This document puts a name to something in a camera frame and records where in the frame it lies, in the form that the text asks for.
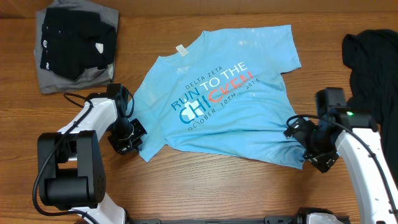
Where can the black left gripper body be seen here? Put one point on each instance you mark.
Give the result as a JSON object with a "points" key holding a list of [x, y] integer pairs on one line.
{"points": [[125, 134]]}

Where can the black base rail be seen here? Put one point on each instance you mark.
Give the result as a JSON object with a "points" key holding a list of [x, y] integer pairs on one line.
{"points": [[278, 219]]}

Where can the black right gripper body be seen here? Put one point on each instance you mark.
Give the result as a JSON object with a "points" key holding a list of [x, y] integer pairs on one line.
{"points": [[322, 149]]}

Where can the light blue printed t-shirt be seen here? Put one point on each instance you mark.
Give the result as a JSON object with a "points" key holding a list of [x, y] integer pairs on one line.
{"points": [[223, 94]]}

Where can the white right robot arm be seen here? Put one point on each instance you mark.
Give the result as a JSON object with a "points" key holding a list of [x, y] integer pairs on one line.
{"points": [[352, 135]]}

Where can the crumpled black shirt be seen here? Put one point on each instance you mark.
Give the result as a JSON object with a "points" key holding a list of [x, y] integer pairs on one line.
{"points": [[372, 57]]}

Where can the folded black garment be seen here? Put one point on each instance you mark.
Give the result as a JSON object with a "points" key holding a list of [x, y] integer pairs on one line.
{"points": [[73, 41]]}

